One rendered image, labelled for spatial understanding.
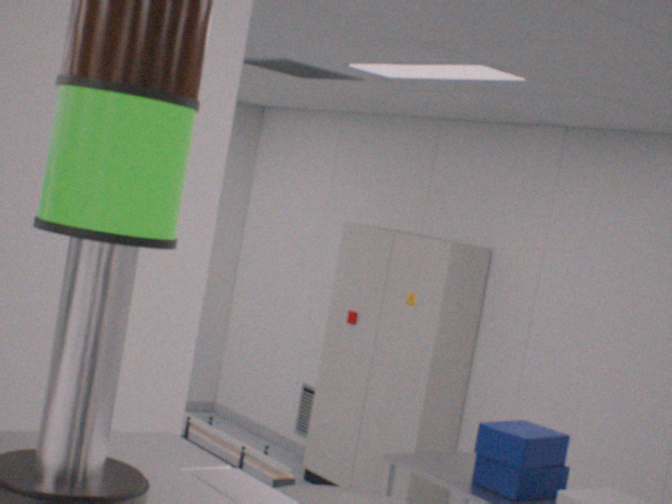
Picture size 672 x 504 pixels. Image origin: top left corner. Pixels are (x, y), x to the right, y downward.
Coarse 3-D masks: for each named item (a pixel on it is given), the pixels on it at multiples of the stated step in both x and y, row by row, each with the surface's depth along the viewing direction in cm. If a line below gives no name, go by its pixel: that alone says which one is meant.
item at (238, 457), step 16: (192, 416) 543; (192, 432) 525; (208, 432) 518; (208, 448) 512; (224, 448) 505; (240, 448) 495; (240, 464) 488; (256, 464) 486; (272, 464) 490; (272, 480) 469; (288, 480) 474
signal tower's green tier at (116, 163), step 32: (64, 96) 35; (96, 96) 35; (128, 96) 35; (64, 128) 35; (96, 128) 35; (128, 128) 35; (160, 128) 35; (192, 128) 37; (64, 160) 35; (96, 160) 35; (128, 160) 35; (160, 160) 36; (64, 192) 35; (96, 192) 35; (128, 192) 35; (160, 192) 36; (96, 224) 35; (128, 224) 35; (160, 224) 36
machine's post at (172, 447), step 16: (128, 432) 49; (144, 432) 50; (160, 432) 50; (160, 448) 48; (176, 448) 48; (192, 448) 49; (176, 464) 46; (192, 464) 46; (208, 464) 46; (224, 464) 47
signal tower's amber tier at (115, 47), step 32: (96, 0) 35; (128, 0) 34; (160, 0) 35; (192, 0) 35; (96, 32) 35; (128, 32) 35; (160, 32) 35; (192, 32) 36; (64, 64) 36; (96, 64) 35; (128, 64) 35; (160, 64) 35; (192, 64) 36; (192, 96) 36
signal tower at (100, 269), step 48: (144, 96) 35; (96, 240) 35; (144, 240) 35; (96, 288) 36; (96, 336) 36; (48, 384) 37; (96, 384) 37; (48, 432) 37; (96, 432) 37; (0, 480) 36; (48, 480) 36; (96, 480) 37; (144, 480) 38
